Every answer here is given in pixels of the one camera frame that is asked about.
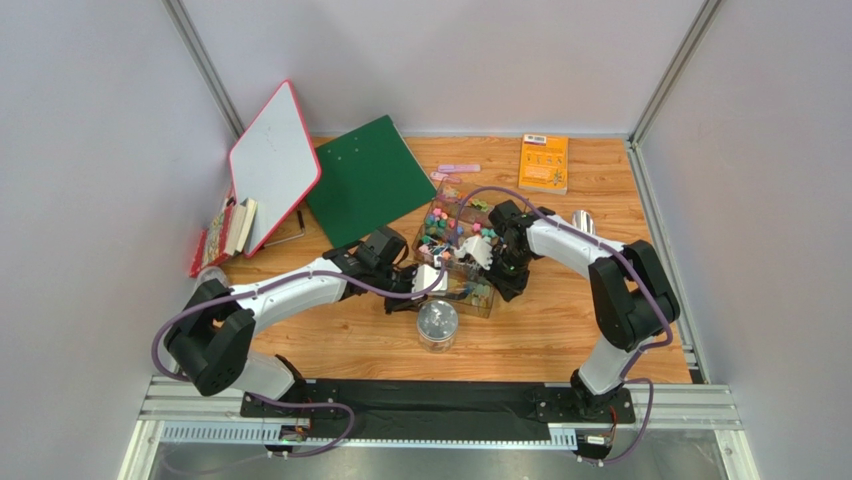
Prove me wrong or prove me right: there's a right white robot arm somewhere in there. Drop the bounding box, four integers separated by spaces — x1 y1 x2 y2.
485 200 681 402

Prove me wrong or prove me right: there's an aluminium front rail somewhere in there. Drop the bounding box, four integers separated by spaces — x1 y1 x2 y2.
120 376 758 479

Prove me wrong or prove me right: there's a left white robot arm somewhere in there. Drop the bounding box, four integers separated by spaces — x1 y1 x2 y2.
151 227 443 401

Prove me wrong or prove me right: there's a clear compartment candy box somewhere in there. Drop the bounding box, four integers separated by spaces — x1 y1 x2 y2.
413 177 510 318

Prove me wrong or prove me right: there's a white board pink frame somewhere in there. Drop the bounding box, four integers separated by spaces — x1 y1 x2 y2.
229 79 321 257

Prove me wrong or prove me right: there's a green cutting mat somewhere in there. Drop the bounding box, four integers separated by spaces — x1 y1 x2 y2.
306 115 436 248

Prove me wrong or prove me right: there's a clear plastic jar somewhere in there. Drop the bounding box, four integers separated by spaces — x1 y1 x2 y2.
417 321 459 353

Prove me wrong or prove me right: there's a black base mat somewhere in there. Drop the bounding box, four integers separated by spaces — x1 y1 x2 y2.
240 379 636 441

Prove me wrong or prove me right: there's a pink highlighter pen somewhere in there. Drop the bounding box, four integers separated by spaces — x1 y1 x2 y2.
437 164 481 174

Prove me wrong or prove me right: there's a small clear plastic cup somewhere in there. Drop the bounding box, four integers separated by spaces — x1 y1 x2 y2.
195 266 230 287

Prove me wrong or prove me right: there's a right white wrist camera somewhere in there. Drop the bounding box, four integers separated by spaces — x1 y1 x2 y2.
453 235 493 270

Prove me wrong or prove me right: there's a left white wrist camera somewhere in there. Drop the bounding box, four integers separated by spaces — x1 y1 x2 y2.
412 264 449 298

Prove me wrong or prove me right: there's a silver round jar lid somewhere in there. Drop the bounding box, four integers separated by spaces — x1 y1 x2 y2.
417 300 459 325

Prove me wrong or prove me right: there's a stack of books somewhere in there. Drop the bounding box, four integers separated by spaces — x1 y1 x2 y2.
189 197 257 278

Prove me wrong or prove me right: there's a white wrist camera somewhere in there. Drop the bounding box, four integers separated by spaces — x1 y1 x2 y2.
412 264 449 298
453 235 493 270

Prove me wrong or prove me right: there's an orange yellow book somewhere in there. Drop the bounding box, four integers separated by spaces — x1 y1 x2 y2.
518 133 570 195

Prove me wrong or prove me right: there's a silver metal scoop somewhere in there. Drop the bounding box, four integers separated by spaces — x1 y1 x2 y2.
571 209 596 235

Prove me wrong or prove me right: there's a metal board stand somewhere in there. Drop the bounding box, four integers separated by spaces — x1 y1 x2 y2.
263 208 307 248

